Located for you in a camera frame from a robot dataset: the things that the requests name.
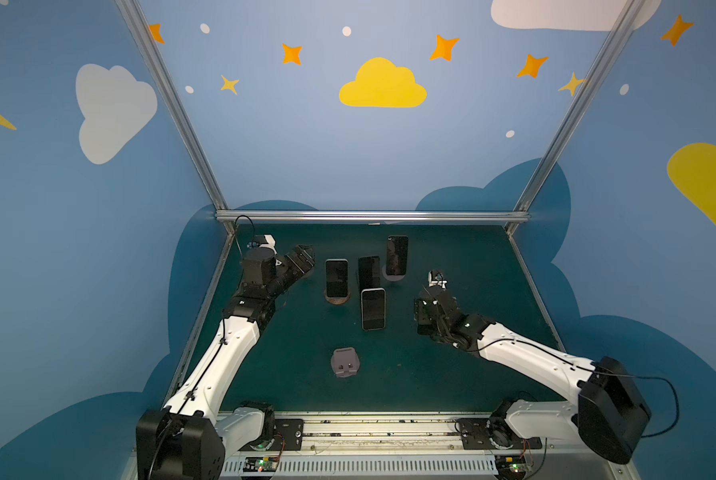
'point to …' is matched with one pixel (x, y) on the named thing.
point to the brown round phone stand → (337, 300)
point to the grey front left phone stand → (345, 362)
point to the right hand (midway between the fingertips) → (430, 296)
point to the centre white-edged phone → (373, 308)
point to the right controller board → (510, 466)
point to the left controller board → (260, 464)
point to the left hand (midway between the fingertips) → (310, 255)
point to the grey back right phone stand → (391, 278)
